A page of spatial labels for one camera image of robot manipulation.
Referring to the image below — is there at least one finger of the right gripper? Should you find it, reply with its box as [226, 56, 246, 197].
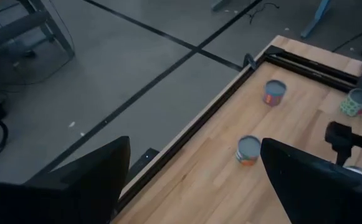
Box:
[336, 146, 351, 166]

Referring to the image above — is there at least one blue table leg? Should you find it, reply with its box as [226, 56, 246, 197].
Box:
[300, 0, 333, 40]

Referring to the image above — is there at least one black aluminium table frame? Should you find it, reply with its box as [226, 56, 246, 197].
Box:
[115, 45, 362, 215]

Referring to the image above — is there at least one corn label can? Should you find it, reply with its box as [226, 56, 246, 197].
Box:
[263, 79, 287, 107]

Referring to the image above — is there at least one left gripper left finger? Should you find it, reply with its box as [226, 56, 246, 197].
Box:
[0, 136, 131, 224]

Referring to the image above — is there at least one grey metal cart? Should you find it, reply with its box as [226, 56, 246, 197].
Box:
[0, 0, 75, 85]

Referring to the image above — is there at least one black table clamp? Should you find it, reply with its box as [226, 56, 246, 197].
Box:
[242, 52, 258, 71]
[126, 147, 160, 184]

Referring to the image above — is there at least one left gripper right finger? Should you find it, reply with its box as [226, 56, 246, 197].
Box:
[260, 138, 362, 224]

